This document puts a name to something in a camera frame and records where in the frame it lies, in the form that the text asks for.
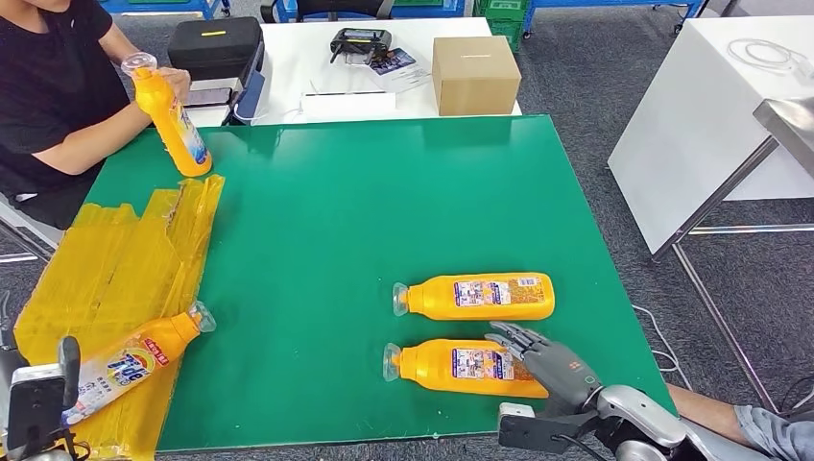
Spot person's right hand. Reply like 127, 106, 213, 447
156, 66, 193, 107

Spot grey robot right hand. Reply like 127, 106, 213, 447
486, 321, 604, 419

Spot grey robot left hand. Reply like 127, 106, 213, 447
57, 335, 84, 410

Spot orange detergent bottle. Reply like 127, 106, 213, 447
61, 301, 218, 427
120, 52, 214, 178
392, 272, 557, 322
382, 338, 551, 400

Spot dark smartphone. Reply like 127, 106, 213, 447
185, 87, 233, 109

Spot black carrying case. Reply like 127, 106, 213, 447
167, 16, 265, 81

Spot white and blue box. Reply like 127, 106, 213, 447
184, 60, 267, 127

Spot yellow plastic sheet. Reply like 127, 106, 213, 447
12, 175, 226, 461

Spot white desk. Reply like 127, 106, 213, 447
184, 16, 523, 127

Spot person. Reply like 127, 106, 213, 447
664, 383, 814, 461
0, 0, 192, 231

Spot flat white box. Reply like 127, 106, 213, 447
299, 91, 396, 123

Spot black office chair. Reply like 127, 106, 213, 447
260, 0, 396, 23

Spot black remote controller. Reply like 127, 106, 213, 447
329, 28, 393, 65

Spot dark printed card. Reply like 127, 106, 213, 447
369, 48, 418, 76

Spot white paper sheet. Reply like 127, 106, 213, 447
374, 60, 434, 95

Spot white side table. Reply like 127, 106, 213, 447
607, 15, 814, 255

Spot cardboard box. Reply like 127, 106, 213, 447
431, 35, 523, 118

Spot green plastic crates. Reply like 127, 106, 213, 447
473, 0, 531, 54

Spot steel table top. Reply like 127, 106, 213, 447
752, 95, 814, 183

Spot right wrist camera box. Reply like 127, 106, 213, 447
496, 401, 599, 456

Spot white floor cable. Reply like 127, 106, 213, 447
631, 304, 694, 393

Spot black floor cable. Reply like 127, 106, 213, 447
778, 375, 814, 423

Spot metal table frame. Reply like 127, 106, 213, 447
649, 136, 814, 415

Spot white cable with adapter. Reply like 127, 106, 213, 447
725, 37, 814, 85

